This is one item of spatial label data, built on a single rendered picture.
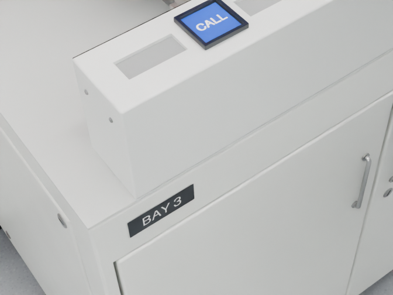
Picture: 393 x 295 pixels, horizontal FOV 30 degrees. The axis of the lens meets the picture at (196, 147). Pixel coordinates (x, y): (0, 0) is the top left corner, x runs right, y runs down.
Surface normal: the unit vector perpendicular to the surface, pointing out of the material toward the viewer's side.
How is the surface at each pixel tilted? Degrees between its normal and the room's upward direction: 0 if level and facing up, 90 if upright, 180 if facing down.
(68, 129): 0
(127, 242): 90
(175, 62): 0
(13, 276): 0
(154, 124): 90
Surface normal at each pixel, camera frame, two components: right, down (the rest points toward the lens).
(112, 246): 0.58, 0.62
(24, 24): -0.04, -0.63
